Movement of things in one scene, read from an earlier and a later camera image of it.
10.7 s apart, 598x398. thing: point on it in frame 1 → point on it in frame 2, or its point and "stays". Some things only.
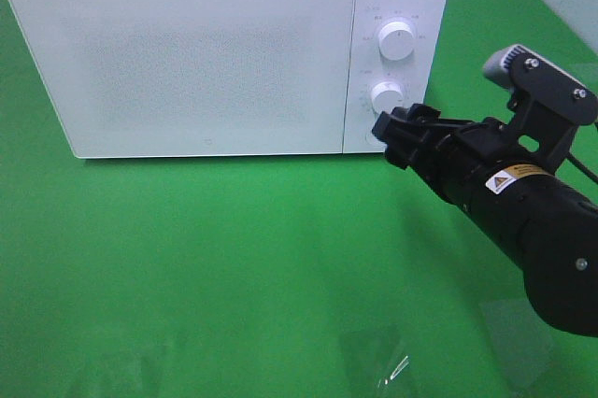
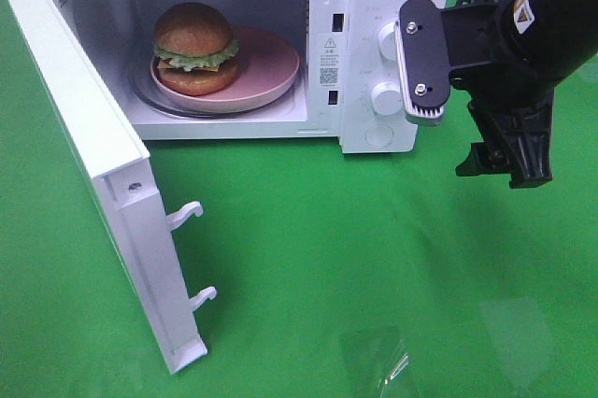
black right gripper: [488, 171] → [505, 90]
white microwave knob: [386, 96] stays
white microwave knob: [396, 40] stays
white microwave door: [193, 65] → [128, 196]
